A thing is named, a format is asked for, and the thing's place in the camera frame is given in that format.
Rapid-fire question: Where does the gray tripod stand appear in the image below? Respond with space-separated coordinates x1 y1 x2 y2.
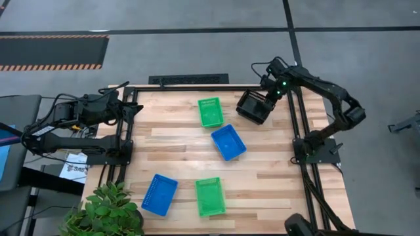
387 111 420 134

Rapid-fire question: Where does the blue flat panel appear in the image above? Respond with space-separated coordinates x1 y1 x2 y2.
0 124 16 183

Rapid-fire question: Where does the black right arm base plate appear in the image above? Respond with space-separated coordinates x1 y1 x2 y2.
292 137 342 165

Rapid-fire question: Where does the black slotted plastic basket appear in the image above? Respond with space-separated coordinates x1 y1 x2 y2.
236 88 277 126

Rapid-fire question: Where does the green leafy potted plant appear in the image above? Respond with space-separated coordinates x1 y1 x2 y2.
58 181 145 236

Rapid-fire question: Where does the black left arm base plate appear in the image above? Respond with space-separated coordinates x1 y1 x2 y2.
86 139 134 166

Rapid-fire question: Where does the black metal rail frame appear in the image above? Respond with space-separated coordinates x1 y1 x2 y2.
98 84 331 232

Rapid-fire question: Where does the green slotted plastic basket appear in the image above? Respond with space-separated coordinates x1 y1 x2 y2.
197 96 226 128
194 176 227 218

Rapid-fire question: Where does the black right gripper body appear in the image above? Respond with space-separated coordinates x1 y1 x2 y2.
261 73 291 102

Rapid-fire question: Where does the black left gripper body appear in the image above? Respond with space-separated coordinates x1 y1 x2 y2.
81 91 127 126

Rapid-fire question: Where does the white printed paper sheet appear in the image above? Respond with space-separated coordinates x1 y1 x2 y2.
60 152 89 184

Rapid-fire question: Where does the black hazard-striped floor mat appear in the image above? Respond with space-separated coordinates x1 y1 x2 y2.
0 34 110 72

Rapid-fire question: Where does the black cable bundle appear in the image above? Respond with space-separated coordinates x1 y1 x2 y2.
299 162 354 232

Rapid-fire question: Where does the blue slotted plastic basket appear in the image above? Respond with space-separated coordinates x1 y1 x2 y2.
140 173 179 218
210 123 247 162

